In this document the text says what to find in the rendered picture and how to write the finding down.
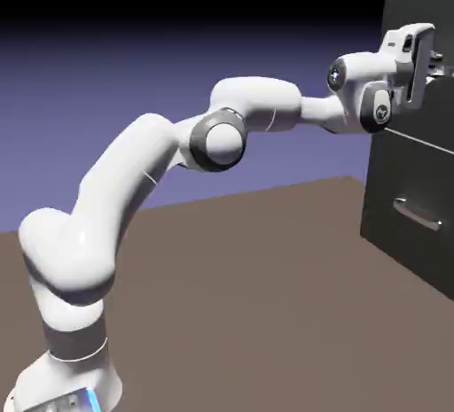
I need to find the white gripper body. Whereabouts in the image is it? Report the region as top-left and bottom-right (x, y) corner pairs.
(402, 22), (437, 111)

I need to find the dark drawer front with held handle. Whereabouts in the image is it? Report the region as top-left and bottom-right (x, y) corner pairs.
(369, 0), (454, 155)

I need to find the dark drawer front with free handle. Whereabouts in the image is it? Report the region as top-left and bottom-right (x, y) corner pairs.
(360, 127), (454, 302)

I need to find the silver drawer handle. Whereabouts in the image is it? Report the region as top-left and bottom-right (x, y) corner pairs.
(392, 198), (443, 232)

